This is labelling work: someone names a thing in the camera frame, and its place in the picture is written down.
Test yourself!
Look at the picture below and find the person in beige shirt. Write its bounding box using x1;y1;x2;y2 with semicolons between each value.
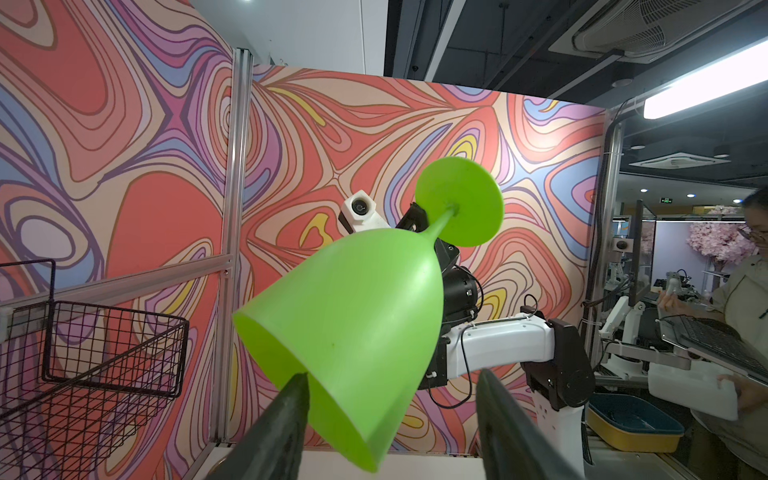
658;188;767;479

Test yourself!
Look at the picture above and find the fluorescent ceiling light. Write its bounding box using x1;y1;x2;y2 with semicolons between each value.
643;39;767;120

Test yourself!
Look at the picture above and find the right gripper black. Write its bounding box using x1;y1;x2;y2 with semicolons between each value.
396;202;480;327

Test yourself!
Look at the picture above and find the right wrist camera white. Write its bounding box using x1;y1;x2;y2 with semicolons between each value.
338;190;390;234

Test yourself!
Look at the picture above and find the black laptop keyboard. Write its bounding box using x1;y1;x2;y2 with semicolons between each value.
657;315;767;386

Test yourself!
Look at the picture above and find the yellow teal plastic tray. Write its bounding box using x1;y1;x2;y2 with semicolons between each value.
586;393;685;454

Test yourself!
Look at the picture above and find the ceiling air conditioner unit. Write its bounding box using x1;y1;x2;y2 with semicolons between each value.
548;0;767;65

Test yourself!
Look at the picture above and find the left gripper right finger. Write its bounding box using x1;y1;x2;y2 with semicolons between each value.
476;369;582;480

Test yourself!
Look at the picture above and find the white plastic container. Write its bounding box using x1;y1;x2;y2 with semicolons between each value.
647;360;738;421

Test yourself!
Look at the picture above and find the black wire basket left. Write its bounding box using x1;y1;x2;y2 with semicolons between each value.
1;259;189;479

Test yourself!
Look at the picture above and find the green wine glass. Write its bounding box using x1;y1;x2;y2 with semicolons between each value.
233;157;504;472

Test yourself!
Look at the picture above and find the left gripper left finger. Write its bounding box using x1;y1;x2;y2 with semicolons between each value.
207;373;310;480

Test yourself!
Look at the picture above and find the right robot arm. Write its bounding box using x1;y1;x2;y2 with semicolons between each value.
419;240;595;479

